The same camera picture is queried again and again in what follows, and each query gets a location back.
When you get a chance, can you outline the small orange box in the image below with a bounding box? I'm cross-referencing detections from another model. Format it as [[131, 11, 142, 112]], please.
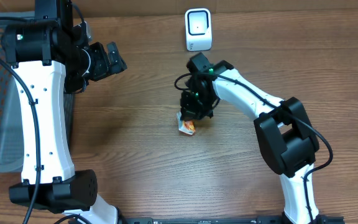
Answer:
[[177, 111, 196, 136]]

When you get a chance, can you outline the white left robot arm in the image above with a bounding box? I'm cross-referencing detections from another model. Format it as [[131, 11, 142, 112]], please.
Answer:
[[2, 1, 127, 223]]

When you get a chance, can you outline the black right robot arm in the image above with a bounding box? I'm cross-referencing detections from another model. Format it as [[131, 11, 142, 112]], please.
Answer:
[[178, 53, 319, 223]]

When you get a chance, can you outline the white barcode scanner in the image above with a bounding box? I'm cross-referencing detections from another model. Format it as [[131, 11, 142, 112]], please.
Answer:
[[185, 8, 213, 52]]

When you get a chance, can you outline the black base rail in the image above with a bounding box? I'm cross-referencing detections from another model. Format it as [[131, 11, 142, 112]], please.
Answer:
[[116, 217, 344, 224]]

